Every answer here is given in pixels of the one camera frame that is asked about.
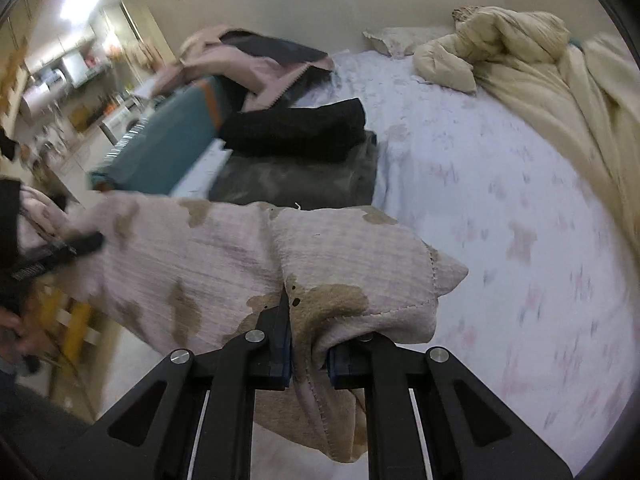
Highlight pink bear-print pants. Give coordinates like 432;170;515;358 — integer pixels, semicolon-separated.
18;188;468;463

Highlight left hand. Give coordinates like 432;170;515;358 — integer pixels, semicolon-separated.
1;304;49;370

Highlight white washing machine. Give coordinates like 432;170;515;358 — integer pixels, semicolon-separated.
100;103;142;145

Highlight floral bed sheet mattress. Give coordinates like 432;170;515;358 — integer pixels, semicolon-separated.
98;49;640;480

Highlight folded dark grey garment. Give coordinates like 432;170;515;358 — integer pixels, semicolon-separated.
208;131;378;210

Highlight pink coat pile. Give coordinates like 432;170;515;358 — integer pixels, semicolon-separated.
151;25;334;112

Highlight folded black garment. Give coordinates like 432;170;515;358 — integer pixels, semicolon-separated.
219;99;366;162

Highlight cream quilt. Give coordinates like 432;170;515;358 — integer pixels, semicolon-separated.
413;6;639;248

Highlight floral pillow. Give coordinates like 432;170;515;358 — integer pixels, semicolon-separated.
362;25;454;58

